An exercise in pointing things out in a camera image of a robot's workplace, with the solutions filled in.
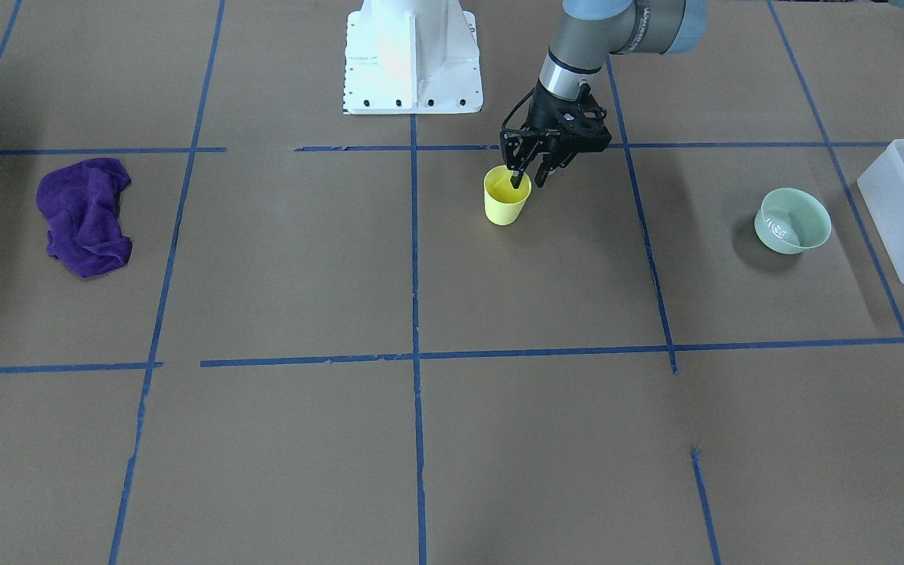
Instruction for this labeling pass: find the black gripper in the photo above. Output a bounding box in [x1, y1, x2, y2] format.
[499, 83, 610, 190]

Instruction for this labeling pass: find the yellow plastic cup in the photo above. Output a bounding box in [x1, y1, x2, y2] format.
[482, 165, 532, 226]

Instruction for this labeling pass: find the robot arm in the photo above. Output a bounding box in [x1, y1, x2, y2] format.
[499, 1, 708, 189]

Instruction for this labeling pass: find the pale green bowl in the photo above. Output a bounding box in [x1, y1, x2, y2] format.
[753, 187, 833, 255]

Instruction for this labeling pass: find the purple cloth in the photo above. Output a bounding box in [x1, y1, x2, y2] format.
[35, 157, 133, 279]

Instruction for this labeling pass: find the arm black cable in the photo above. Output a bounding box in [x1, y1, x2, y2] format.
[501, 85, 539, 134]

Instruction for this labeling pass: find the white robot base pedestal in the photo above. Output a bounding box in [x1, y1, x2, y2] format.
[342, 1, 484, 115]

